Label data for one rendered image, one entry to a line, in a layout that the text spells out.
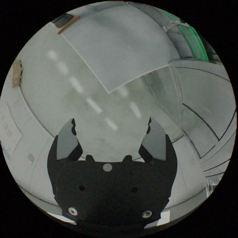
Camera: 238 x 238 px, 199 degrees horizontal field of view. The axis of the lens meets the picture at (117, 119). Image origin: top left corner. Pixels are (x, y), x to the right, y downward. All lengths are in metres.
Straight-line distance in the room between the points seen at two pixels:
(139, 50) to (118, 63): 0.15
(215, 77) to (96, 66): 0.57
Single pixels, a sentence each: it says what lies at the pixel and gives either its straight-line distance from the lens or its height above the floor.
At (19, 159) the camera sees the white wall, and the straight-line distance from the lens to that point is 3.22.
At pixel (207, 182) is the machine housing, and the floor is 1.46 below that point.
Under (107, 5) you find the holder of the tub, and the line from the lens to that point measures 0.78.
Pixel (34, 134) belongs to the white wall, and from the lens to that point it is 3.21.
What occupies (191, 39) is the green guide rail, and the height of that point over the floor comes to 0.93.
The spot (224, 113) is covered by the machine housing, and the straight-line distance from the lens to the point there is 0.43.
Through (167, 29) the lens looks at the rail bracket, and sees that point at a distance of 0.53.
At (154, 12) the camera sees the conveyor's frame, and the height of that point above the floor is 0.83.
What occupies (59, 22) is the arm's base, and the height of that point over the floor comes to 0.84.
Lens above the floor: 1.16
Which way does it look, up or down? 55 degrees down
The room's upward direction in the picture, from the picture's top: 180 degrees clockwise
